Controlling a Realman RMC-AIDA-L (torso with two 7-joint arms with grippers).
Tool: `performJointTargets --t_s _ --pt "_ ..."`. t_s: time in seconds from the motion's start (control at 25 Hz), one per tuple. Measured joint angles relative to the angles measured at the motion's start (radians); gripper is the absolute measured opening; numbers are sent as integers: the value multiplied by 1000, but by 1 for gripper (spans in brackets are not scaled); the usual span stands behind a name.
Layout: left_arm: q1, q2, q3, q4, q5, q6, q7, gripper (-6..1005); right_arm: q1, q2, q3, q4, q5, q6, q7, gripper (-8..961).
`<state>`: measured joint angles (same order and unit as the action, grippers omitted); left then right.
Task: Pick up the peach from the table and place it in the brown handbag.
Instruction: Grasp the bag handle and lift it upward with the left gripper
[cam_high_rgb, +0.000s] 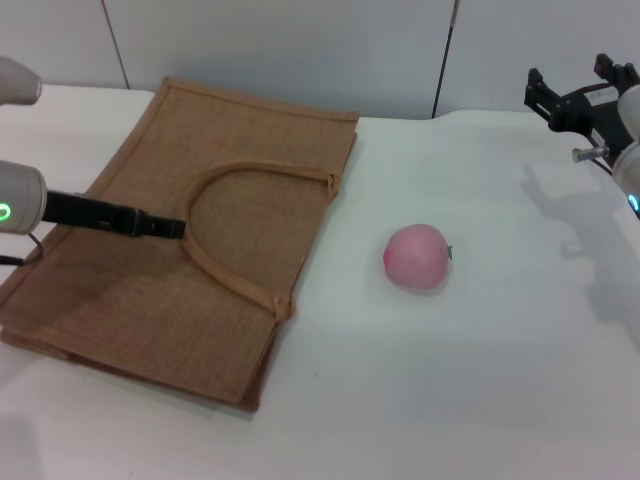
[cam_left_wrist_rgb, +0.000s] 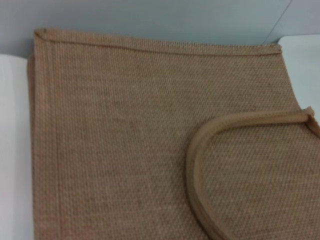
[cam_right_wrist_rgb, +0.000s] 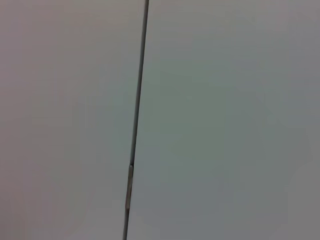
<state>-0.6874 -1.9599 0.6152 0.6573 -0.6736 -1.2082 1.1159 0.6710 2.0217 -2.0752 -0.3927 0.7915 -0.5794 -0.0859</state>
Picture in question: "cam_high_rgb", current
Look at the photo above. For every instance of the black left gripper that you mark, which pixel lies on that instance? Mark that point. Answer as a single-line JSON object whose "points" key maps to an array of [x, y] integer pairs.
{"points": [[85, 212]]}

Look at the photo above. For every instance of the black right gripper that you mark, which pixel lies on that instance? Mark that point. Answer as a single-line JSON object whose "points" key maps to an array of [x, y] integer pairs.
{"points": [[597, 112]]}

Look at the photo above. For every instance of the brown jute handbag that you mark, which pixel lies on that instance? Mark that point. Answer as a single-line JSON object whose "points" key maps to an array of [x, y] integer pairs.
{"points": [[150, 310]]}

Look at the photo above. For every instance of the pink peach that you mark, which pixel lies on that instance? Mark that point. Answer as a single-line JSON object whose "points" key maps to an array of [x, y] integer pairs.
{"points": [[415, 257]]}

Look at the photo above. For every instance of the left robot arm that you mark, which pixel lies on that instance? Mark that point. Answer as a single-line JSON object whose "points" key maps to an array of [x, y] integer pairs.
{"points": [[20, 197]]}

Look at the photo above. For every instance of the silver knurled bolt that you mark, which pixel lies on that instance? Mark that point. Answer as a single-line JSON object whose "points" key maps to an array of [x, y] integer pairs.
{"points": [[590, 153]]}

